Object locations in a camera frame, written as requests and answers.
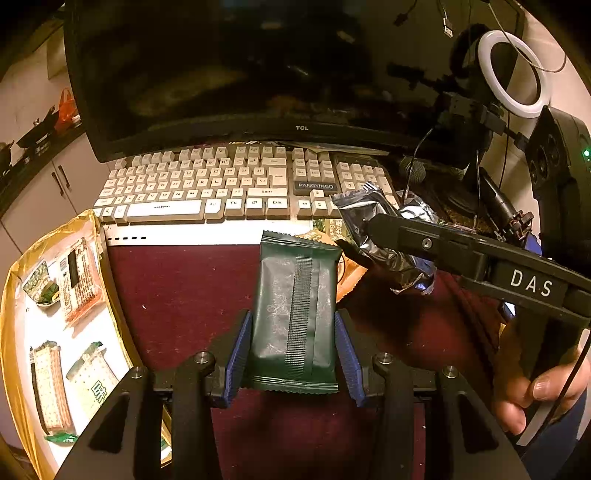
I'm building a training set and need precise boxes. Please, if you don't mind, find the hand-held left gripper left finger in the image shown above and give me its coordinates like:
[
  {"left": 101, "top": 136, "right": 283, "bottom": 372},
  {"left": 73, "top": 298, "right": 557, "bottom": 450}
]
[{"left": 54, "top": 310, "right": 254, "bottom": 480}]

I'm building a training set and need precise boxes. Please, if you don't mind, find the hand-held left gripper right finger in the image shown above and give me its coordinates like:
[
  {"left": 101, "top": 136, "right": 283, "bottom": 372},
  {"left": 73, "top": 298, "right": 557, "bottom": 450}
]
[{"left": 333, "top": 308, "right": 532, "bottom": 480}]

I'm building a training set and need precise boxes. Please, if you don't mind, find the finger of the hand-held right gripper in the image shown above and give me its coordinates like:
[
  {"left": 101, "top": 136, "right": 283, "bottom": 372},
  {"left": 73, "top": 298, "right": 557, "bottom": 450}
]
[{"left": 366, "top": 213, "right": 497, "bottom": 283}]

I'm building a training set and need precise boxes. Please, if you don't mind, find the silver foil snack packet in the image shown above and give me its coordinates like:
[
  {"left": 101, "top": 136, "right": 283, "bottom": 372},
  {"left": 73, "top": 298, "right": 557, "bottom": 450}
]
[{"left": 330, "top": 182, "right": 437, "bottom": 295}]

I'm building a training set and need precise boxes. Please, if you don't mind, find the dark green snack packet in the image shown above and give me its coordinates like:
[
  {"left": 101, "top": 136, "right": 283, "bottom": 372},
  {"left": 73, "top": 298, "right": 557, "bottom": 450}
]
[{"left": 242, "top": 231, "right": 343, "bottom": 394}]

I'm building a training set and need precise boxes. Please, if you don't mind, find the white stick biscuit packet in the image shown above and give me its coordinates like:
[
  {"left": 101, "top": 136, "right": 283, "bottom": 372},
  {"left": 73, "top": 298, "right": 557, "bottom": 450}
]
[{"left": 65, "top": 342, "right": 122, "bottom": 418}]

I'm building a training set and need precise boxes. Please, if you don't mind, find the orange stick biscuit packet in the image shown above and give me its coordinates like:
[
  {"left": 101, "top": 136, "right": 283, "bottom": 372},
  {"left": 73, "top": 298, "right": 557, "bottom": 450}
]
[{"left": 55, "top": 237, "right": 102, "bottom": 326}]

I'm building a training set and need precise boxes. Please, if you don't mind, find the clear wafer biscuit packet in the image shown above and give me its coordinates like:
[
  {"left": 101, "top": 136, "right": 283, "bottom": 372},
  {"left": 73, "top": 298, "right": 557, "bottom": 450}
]
[{"left": 28, "top": 340, "right": 79, "bottom": 444}]

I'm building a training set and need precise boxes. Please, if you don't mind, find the gold rimmed white tray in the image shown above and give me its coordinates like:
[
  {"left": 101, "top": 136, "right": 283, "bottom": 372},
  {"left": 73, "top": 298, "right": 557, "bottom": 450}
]
[{"left": 0, "top": 209, "right": 174, "bottom": 480}]

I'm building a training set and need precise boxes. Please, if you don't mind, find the green pea snack packet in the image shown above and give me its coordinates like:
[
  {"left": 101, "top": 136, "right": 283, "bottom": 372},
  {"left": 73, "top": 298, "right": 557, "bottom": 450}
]
[{"left": 22, "top": 259, "right": 61, "bottom": 308}]

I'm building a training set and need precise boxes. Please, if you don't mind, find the person's right hand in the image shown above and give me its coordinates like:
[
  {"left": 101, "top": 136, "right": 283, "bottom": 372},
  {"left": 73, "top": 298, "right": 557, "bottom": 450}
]
[{"left": 492, "top": 318, "right": 591, "bottom": 435}]

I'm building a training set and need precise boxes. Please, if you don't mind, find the mesh head microphone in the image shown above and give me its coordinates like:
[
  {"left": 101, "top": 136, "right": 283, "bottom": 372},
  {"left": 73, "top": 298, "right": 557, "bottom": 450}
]
[{"left": 398, "top": 156, "right": 428, "bottom": 185}]

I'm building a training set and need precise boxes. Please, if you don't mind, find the orange snack packet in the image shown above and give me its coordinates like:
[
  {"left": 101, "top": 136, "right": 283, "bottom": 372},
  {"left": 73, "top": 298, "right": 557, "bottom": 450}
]
[{"left": 295, "top": 228, "right": 372, "bottom": 303}]

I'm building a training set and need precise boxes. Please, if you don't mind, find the dark red table cloth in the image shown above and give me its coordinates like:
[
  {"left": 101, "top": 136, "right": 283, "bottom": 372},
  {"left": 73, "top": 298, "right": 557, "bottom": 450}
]
[{"left": 104, "top": 242, "right": 509, "bottom": 480}]

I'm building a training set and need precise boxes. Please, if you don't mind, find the green label snack packet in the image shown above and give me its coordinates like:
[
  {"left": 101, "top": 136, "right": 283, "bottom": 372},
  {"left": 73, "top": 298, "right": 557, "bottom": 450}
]
[{"left": 311, "top": 218, "right": 345, "bottom": 241}]

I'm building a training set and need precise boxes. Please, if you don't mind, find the black cylindrical device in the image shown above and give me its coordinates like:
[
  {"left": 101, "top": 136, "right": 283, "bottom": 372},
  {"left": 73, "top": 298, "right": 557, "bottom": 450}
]
[{"left": 478, "top": 166, "right": 536, "bottom": 241}]

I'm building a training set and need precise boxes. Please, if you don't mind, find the phone holder clamp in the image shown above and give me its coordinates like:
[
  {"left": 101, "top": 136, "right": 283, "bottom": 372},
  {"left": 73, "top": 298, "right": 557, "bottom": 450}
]
[{"left": 434, "top": 90, "right": 527, "bottom": 153}]

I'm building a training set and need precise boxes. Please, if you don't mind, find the white computer keyboard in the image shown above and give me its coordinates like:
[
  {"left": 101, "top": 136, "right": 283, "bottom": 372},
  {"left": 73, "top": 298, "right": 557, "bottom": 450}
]
[{"left": 92, "top": 144, "right": 402, "bottom": 246}]

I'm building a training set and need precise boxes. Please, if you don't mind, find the black computer monitor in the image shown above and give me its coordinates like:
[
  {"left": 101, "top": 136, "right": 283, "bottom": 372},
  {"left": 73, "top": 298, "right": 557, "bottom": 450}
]
[{"left": 64, "top": 0, "right": 467, "bottom": 163}]

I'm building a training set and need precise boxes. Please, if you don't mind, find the white kitchen cabinet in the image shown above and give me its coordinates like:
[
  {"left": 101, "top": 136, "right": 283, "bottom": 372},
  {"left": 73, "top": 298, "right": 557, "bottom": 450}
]
[{"left": 0, "top": 131, "right": 114, "bottom": 278}]

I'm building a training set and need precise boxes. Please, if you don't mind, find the orange plastic bag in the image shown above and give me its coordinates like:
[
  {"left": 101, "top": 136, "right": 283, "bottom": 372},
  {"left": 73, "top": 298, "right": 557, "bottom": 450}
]
[{"left": 53, "top": 88, "right": 83, "bottom": 134}]

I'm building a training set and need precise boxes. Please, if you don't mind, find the metal wok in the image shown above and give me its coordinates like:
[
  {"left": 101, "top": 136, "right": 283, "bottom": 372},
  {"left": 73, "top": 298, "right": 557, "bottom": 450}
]
[{"left": 16, "top": 105, "right": 58, "bottom": 149}]

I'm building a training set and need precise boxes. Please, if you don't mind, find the ring light stand base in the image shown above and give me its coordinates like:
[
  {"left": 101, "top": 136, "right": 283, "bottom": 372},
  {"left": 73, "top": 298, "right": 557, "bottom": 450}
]
[{"left": 431, "top": 178, "right": 481, "bottom": 217}]

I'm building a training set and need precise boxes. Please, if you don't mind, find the white ring light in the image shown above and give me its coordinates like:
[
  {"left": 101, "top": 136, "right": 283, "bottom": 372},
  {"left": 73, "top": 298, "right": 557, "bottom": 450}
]
[{"left": 477, "top": 30, "right": 548, "bottom": 118}]

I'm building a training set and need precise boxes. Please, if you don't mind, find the usb cable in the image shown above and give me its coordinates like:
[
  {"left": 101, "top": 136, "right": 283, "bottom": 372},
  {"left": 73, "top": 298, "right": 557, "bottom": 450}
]
[{"left": 438, "top": 0, "right": 455, "bottom": 38}]

